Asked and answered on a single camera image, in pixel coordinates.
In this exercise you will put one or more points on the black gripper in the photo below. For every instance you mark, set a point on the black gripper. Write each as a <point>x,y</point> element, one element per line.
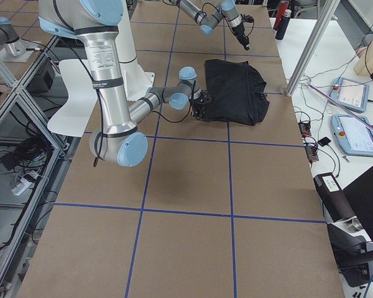
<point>239,32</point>
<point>199,108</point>

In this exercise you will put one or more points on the black t-shirt with logo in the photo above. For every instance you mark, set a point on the black t-shirt with logo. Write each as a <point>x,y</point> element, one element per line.
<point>237,91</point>

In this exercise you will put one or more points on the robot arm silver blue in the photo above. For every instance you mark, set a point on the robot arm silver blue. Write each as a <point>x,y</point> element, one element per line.
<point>225,11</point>
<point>95,24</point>

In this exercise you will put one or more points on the black bottle clear cap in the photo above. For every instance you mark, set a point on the black bottle clear cap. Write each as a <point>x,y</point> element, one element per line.
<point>284,21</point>

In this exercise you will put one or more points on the red bottle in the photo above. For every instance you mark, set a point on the red bottle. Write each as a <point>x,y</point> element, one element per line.
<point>282,7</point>

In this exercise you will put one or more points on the far teach pendant tablet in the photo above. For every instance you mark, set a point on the far teach pendant tablet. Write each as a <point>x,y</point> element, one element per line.
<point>351,94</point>

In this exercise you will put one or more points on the teach pendant tablet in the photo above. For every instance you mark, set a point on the teach pendant tablet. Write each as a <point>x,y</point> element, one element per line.
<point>353,137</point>
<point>351,94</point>

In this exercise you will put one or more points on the near teach pendant tablet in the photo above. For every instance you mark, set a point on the near teach pendant tablet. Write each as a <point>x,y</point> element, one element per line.
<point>353,137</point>

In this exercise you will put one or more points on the black power adapter box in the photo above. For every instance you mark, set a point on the black power adapter box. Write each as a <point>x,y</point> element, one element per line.
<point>43,79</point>

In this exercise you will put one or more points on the black box with label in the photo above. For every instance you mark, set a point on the black box with label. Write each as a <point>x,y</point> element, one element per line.
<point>334,203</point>

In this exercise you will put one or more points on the black monitor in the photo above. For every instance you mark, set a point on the black monitor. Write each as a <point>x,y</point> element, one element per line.
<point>354,256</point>

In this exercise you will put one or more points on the white power strip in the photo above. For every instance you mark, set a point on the white power strip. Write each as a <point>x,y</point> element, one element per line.
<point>25,181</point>

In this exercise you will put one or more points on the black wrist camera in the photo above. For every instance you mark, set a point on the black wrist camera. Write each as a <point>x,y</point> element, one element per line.
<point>247,18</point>

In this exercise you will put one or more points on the aluminium frame post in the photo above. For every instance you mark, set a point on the aluminium frame post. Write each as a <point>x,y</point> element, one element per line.
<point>311,45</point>

